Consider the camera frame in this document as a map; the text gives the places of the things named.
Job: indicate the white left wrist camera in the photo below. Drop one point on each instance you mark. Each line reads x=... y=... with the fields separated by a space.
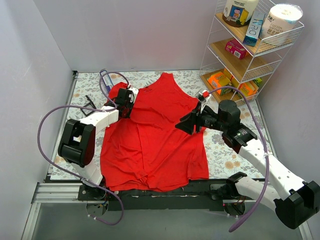
x=131 y=94

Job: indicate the black brooch box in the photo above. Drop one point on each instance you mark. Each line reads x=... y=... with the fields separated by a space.
x=87 y=109

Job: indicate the aluminium frame rail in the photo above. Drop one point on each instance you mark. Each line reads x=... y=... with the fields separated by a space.
x=57 y=214

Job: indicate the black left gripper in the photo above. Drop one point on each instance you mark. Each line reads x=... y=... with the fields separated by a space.
x=128 y=105

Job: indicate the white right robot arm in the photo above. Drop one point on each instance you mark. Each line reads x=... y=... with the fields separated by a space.
x=293 y=200

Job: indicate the pink tissue box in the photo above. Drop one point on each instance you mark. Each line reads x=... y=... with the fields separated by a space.
x=236 y=49

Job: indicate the blue toothpaste box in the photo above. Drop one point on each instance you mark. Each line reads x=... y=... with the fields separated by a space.
x=254 y=28

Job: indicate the orange box on shelf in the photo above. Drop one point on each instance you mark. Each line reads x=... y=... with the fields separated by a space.
x=249 y=89

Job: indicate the floral patterned table mat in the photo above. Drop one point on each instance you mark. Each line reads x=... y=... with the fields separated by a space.
x=150 y=138

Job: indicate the white wire shelf rack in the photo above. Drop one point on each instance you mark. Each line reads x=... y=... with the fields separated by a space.
x=261 y=61

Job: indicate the red tank top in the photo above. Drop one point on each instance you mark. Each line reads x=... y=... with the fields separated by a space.
x=146 y=151

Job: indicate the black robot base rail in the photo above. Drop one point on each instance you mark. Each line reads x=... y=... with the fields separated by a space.
x=212 y=194

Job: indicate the cartoon toilet paper pack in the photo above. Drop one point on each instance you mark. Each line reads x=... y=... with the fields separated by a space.
x=238 y=13

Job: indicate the orange green snack box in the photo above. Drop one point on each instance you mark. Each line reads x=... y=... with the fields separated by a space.
x=218 y=80

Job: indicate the purple rectangular box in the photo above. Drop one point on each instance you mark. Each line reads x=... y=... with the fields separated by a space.
x=106 y=79

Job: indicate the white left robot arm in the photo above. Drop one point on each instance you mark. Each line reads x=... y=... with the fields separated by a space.
x=78 y=142

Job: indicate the white toilet paper roll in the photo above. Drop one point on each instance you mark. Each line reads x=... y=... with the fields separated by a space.
x=279 y=21

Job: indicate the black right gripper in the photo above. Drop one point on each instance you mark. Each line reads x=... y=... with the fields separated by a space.
x=197 y=122

